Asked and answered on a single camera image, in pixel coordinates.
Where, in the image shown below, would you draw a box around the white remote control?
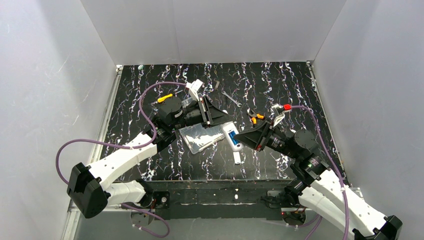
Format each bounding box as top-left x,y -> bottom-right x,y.
220,121 -> 244,152

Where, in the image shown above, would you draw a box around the blue battery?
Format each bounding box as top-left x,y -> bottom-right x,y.
228,131 -> 240,147

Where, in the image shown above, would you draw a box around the white battery cover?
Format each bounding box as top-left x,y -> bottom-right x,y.
233,152 -> 242,165

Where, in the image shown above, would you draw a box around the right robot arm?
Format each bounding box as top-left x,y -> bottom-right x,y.
233,121 -> 403,240

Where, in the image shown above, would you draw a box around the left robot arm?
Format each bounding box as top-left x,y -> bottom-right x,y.
66,95 -> 234,219

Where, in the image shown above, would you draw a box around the orange black pliers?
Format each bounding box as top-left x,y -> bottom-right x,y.
247,108 -> 265,126

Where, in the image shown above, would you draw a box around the blue silver wrench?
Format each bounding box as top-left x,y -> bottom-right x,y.
221,91 -> 242,108

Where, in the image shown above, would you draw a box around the clear plastic organizer box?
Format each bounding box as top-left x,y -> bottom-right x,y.
178,102 -> 224,154

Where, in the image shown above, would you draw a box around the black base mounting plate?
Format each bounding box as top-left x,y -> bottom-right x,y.
119,178 -> 299,221

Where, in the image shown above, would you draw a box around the yellow handled screwdriver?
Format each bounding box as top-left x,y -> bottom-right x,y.
157,93 -> 174,103

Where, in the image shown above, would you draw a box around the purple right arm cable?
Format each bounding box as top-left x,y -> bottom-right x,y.
289,105 -> 350,240

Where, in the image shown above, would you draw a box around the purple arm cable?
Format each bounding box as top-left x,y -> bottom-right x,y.
55,81 -> 170,239
289,105 -> 350,240

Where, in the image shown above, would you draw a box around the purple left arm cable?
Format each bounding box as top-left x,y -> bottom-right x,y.
55,81 -> 170,239

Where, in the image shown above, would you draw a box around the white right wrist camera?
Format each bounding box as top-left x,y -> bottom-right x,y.
271,103 -> 292,127

